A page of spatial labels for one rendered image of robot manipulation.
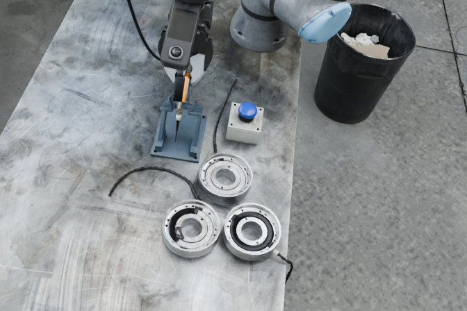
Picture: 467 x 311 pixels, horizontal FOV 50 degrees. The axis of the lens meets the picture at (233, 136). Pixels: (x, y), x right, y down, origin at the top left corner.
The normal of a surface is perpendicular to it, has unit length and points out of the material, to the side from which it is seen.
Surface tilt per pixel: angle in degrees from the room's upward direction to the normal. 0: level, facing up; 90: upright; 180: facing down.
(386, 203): 0
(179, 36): 27
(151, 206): 0
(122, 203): 0
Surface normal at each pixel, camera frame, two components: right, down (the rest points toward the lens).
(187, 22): 0.11, -0.19
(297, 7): -0.69, 0.25
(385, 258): 0.13, -0.61
